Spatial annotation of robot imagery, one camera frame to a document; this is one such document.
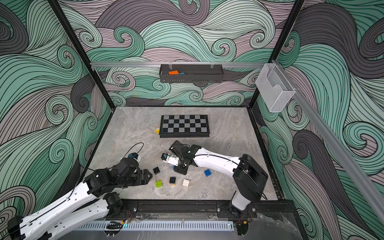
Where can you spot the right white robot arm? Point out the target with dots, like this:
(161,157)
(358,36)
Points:
(249,177)

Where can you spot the green lego brick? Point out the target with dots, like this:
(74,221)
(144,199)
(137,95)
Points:
(159,183)

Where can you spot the orange block in tray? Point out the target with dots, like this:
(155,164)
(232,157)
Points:
(173,72)

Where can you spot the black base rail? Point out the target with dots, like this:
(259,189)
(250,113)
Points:
(221,209)

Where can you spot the black chessboard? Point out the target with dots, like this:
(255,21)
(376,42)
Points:
(184,126)

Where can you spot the black corner frame post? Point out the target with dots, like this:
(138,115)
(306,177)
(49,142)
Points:
(297,6)
(78,47)

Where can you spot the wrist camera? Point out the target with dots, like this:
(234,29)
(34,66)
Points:
(173,160)
(135,156)

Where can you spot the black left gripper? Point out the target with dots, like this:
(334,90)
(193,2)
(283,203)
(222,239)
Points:
(140,181)

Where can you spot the clear plastic wall holder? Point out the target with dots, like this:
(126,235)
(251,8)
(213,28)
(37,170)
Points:
(275,87)

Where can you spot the aluminium rail back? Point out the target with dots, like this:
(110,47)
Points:
(137,64)

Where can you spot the blue square lego brick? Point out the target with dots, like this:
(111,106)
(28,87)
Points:
(207,173)

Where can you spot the aluminium rail right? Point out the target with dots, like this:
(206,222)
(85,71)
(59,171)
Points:
(367,188)

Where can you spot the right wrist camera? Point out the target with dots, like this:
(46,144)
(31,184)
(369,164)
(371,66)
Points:
(173,160)

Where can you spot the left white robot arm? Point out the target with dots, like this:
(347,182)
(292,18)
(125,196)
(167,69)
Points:
(92,199)

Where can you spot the black corner frame post right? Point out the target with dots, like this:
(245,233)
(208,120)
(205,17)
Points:
(297,6)

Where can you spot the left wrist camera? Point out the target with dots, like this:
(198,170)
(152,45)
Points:
(135,156)

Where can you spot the white slotted cable duct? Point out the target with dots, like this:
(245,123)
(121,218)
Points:
(183,225)

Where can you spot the cream lego brick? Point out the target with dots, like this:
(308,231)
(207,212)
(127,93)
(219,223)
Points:
(186,182)

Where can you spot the black corner frame post left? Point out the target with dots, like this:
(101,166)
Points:
(78,47)

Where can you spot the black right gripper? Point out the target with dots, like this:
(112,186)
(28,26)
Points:
(179,167)

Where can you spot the aluminium rail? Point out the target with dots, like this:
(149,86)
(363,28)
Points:
(137,64)
(367,188)

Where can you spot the black lego brick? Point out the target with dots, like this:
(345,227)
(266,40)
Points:
(172,181)

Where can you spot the black wall tray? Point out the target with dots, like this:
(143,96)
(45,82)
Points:
(196,74)

